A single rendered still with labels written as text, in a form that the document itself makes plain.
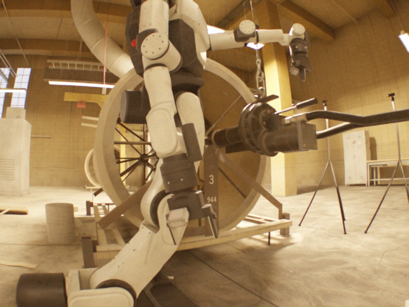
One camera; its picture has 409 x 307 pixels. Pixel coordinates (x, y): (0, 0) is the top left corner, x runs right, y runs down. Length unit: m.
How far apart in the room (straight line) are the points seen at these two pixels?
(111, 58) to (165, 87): 5.77
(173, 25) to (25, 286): 0.97
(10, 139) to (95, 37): 3.65
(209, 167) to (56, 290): 1.36
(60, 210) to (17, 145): 4.96
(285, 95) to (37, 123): 10.99
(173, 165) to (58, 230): 1.90
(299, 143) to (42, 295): 1.11
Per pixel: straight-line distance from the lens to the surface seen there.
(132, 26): 0.97
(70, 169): 12.01
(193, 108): 0.77
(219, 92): 2.62
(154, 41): 0.63
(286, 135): 1.08
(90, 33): 6.71
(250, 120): 1.19
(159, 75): 0.62
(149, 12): 0.73
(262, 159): 2.35
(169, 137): 0.54
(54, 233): 2.37
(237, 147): 1.61
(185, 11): 0.86
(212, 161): 1.75
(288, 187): 6.15
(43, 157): 12.23
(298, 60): 1.14
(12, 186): 7.12
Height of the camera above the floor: 0.68
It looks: 5 degrees up
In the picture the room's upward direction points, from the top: 1 degrees counter-clockwise
